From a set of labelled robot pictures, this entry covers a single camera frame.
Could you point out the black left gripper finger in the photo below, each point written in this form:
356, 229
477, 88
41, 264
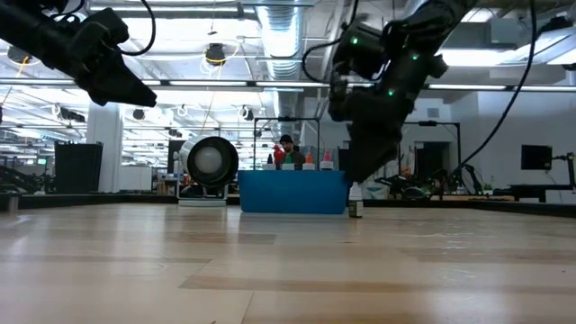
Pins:
117, 87

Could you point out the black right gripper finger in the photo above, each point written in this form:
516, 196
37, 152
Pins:
360, 153
384, 146

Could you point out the small dark white-capped bottle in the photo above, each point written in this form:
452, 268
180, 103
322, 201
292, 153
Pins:
355, 209

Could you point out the blue plastic bin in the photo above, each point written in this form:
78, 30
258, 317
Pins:
292, 193

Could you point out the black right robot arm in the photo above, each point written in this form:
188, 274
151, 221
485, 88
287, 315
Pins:
427, 27

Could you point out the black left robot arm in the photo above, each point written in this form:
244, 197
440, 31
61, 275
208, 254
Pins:
36, 31

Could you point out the background black robot arm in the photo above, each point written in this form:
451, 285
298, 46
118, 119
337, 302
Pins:
468, 177

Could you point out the white column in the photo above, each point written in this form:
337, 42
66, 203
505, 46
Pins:
105, 135

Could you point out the person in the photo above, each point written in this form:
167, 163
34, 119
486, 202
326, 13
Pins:
286, 140

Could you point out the red background object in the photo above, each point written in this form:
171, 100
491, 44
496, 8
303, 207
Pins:
279, 155

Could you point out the black cabinet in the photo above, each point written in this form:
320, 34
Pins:
78, 168

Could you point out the long ceiling light bar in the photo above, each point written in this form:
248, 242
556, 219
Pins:
270, 84

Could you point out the black monitor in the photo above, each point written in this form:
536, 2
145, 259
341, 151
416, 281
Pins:
536, 157

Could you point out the background black desk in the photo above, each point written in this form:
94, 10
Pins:
540, 189

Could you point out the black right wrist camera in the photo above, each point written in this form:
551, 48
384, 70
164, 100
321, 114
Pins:
360, 54

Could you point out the black metal frame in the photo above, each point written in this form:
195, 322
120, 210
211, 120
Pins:
432, 123
288, 119

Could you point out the grey wall vent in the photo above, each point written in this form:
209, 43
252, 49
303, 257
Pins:
433, 112

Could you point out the silver ribbed ventilation duct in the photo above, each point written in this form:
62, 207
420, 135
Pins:
281, 40

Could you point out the black table edge rail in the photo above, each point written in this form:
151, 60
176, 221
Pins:
67, 200

